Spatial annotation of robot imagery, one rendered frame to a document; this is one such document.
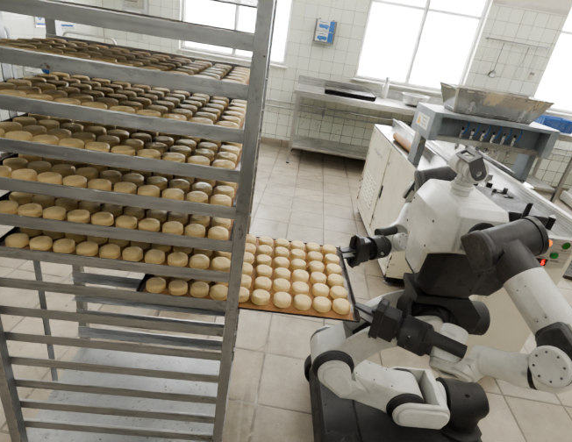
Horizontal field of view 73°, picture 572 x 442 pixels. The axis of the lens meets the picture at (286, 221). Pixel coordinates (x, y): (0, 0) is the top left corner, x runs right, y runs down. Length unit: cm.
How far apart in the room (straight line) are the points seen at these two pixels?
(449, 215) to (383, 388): 71
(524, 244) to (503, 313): 115
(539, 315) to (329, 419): 91
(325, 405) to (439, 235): 84
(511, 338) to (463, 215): 127
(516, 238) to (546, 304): 16
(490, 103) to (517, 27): 338
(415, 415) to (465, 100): 164
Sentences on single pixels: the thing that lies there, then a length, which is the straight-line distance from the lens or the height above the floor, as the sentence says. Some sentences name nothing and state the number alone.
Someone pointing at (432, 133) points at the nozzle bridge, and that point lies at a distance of 235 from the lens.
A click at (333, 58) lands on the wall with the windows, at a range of 535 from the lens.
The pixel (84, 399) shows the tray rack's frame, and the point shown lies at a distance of 170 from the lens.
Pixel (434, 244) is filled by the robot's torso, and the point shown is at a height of 99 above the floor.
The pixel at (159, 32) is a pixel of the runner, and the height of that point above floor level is 140.
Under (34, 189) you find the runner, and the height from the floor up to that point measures 105.
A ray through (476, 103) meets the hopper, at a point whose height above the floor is 125.
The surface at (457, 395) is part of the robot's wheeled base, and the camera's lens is 168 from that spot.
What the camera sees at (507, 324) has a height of 34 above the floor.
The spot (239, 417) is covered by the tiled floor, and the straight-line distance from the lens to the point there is 179.
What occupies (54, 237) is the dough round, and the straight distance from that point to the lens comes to 118.
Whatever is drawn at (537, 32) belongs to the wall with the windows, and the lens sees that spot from 592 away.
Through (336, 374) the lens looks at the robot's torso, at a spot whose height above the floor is 46.
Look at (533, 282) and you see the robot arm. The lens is 98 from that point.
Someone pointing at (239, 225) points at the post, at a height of 104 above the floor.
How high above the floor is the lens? 144
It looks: 26 degrees down
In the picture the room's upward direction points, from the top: 10 degrees clockwise
